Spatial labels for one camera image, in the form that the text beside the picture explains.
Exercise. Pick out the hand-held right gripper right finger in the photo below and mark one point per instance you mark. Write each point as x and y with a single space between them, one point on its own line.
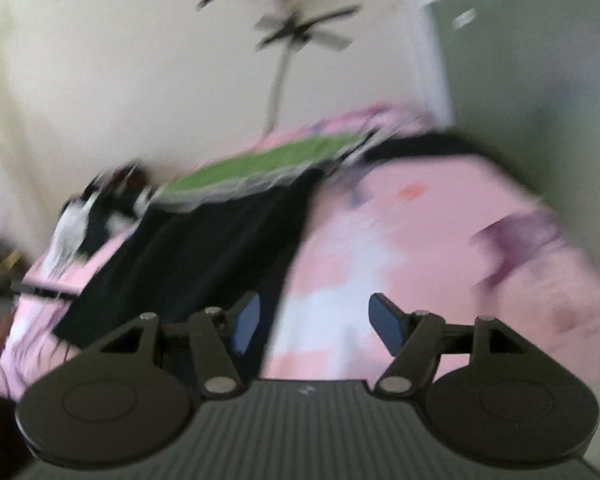
386 327

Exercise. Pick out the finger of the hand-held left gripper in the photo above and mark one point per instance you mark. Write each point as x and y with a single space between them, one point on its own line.
42 290

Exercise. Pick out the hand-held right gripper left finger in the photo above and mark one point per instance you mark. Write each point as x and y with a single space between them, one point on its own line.
245 324

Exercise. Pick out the black garment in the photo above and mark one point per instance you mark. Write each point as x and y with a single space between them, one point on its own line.
190 260

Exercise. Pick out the green cloth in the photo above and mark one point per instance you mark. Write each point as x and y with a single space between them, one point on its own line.
260 170

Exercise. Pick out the black and white cloth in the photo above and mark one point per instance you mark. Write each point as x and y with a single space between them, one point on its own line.
87 220

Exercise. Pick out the pink floral bedsheet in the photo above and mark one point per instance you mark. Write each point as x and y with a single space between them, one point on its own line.
430 240

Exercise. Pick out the dark cloth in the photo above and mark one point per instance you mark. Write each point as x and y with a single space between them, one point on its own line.
420 145

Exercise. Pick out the black strip wall fixture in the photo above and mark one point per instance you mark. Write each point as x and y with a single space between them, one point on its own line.
300 27

